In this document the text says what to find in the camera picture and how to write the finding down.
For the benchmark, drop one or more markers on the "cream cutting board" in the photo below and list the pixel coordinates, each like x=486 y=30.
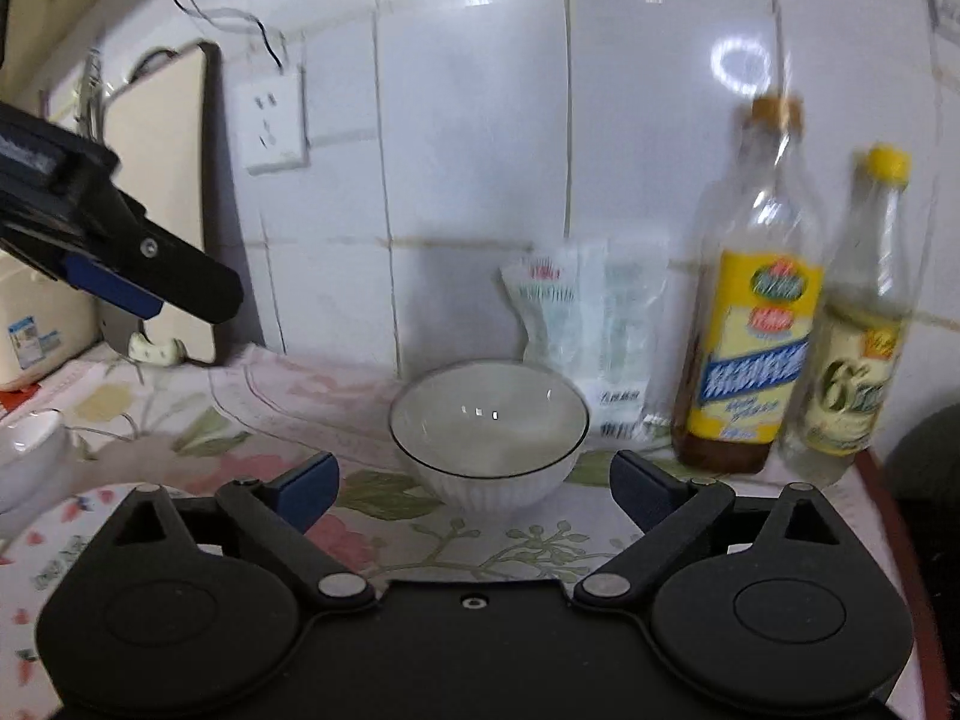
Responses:
x=160 y=125

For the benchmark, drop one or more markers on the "white wall socket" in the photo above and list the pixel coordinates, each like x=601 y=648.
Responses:
x=272 y=123

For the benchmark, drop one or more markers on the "white plastic seasoning bag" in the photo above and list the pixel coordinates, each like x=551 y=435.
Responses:
x=591 y=312

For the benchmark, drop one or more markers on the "oil bottle yellow label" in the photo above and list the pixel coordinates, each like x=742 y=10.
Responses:
x=761 y=235

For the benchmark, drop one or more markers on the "vinegar bottle yellow cap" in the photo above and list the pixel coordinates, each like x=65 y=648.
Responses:
x=860 y=324

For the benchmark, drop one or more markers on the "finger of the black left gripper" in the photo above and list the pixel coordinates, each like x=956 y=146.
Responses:
x=141 y=268

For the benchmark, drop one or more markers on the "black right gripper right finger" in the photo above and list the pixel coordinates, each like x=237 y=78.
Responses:
x=678 y=520

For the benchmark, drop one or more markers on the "large white ribbed bowl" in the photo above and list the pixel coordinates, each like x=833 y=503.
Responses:
x=32 y=448

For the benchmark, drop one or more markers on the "black wok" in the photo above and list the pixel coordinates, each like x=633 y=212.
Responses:
x=923 y=476

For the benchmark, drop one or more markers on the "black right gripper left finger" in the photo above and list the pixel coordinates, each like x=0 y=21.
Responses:
x=272 y=519

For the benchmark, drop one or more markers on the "cream rice cooker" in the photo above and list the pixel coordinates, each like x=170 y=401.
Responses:
x=43 y=323

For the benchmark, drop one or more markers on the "floral tablecloth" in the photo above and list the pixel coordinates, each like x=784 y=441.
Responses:
x=193 y=428

